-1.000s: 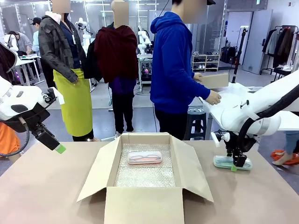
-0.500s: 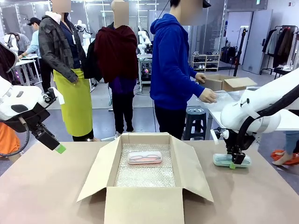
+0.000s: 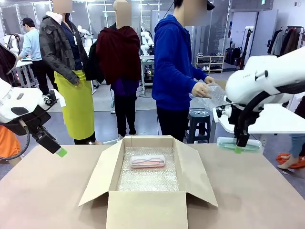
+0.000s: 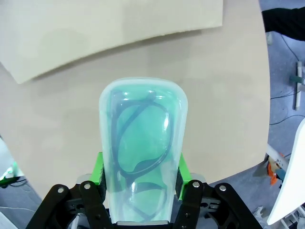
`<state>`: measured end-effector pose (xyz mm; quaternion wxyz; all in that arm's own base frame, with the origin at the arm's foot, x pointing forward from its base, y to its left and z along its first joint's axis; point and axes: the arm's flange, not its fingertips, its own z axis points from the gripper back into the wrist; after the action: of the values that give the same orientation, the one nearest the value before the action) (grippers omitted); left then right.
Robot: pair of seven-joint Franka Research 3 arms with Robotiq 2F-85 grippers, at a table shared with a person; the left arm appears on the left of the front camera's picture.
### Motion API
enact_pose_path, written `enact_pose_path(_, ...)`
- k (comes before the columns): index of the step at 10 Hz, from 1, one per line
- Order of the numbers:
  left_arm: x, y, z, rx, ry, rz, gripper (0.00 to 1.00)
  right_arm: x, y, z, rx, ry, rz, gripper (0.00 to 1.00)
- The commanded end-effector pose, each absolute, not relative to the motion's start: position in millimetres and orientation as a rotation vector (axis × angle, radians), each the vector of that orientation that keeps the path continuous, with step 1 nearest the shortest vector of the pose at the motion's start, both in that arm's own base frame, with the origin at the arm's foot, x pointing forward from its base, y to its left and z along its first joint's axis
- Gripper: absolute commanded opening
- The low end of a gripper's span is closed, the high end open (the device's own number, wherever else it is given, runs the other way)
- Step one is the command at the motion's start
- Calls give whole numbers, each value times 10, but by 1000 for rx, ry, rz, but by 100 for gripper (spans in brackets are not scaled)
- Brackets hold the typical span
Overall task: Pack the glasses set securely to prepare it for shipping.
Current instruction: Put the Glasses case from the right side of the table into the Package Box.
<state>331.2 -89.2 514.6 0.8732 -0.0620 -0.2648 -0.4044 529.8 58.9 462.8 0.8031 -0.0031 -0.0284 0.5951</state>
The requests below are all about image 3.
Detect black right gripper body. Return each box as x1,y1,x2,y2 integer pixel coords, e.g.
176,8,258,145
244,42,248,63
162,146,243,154
228,104,261,136

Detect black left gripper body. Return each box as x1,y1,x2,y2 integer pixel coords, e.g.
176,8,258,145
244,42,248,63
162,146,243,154
13,110,52,142

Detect green glasses case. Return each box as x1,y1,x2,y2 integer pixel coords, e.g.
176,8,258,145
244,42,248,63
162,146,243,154
216,136,263,153

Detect bubble wrap sheet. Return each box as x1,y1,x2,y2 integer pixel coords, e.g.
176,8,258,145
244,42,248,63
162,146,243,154
188,80,231,112

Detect pink glasses case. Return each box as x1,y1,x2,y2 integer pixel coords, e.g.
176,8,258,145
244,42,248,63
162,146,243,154
130,154,166,169

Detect person's left forearm blue sleeve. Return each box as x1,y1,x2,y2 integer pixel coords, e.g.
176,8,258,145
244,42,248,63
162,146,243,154
189,67,210,81

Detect person's right forearm blue sleeve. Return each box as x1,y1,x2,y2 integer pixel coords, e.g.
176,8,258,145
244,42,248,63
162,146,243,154
173,69,199,96

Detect person's right hand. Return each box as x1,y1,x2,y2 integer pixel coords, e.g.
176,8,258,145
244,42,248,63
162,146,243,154
192,82,213,99

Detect orange cloth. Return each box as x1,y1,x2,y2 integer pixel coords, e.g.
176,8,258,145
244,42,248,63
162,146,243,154
0,125,21,163

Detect dark grey plastic stool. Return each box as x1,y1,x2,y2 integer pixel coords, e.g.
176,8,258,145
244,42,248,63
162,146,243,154
185,108,212,144

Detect white side table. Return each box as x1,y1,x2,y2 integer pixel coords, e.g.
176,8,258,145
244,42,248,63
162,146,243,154
212,103,305,135

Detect orange object on floor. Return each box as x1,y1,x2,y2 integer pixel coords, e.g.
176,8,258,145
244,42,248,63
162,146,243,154
275,152,305,168

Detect person in blue jeans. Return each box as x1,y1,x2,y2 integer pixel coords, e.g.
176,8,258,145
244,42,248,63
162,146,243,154
277,102,305,169

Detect white shoe rack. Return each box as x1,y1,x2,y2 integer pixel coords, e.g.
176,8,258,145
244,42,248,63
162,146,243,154
195,55,225,74

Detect white background desk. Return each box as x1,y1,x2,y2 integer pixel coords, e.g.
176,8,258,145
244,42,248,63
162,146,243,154
14,58,34,89

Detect black suitcases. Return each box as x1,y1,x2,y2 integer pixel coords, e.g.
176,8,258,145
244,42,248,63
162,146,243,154
224,47,244,67

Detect black tripod pole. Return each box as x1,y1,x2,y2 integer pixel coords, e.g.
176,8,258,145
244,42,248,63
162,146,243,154
237,28,254,71

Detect capped person in light-blue shirt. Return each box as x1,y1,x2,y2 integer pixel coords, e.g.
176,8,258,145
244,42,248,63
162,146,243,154
17,17,56,96

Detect person in blue hoodie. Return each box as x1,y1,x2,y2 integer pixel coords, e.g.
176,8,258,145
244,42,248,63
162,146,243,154
151,0,215,143

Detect person in yellow apron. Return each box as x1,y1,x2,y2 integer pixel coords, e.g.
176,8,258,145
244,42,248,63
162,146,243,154
39,0,96,145

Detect clothes rack with coats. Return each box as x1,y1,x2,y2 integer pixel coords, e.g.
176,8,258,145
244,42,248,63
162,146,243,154
266,25,305,58

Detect bubble wrap box liner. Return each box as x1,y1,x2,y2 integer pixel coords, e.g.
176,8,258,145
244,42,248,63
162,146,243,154
116,146,180,192

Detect mannequin in maroon jacket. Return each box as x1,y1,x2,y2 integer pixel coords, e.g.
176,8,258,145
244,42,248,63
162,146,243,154
85,0,142,137

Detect large open cardboard box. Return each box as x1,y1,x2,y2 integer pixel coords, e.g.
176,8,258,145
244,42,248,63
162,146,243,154
78,135,219,229

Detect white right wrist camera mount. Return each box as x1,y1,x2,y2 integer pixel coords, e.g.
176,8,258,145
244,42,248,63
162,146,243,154
215,105,234,119

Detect black right arm cable sleeve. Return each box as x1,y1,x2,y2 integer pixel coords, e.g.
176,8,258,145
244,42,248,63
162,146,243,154
237,82,305,135

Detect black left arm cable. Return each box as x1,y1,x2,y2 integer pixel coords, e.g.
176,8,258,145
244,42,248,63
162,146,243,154
0,119,31,161

